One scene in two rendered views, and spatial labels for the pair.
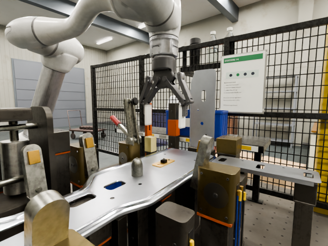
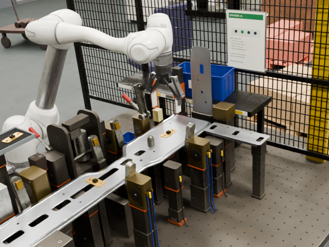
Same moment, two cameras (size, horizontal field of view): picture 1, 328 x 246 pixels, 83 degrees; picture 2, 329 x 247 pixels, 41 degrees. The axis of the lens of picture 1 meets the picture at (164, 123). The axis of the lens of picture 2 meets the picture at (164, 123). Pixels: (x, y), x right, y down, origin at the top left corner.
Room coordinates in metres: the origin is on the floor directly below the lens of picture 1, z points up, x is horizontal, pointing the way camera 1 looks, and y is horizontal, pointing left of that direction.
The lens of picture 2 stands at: (-1.20, -0.12, 1.93)
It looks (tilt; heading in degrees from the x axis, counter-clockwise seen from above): 26 degrees down; 4
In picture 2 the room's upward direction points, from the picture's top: 5 degrees counter-clockwise
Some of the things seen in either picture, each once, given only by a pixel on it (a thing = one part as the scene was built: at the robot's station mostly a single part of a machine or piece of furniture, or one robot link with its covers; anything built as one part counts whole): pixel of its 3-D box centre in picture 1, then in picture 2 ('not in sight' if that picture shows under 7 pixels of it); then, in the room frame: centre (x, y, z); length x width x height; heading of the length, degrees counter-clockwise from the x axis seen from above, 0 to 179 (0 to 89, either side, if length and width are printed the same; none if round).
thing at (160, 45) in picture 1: (164, 49); (161, 57); (0.60, 0.00, 1.37); 0.09 x 0.09 x 0.06
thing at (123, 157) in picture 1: (127, 185); (142, 147); (0.70, 0.14, 0.87); 0.10 x 0.07 x 0.35; 54
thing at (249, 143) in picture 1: (180, 134); (187, 91); (1.07, -0.09, 1.02); 0.90 x 0.22 x 0.03; 54
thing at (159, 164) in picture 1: (163, 161); (168, 132); (0.60, 0.00, 1.01); 0.08 x 0.04 x 0.01; 143
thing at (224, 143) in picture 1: (227, 179); (224, 138); (0.74, -0.27, 0.88); 0.08 x 0.08 x 0.36; 54
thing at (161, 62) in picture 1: (164, 73); (163, 73); (0.60, 0.00, 1.29); 0.08 x 0.07 x 0.09; 54
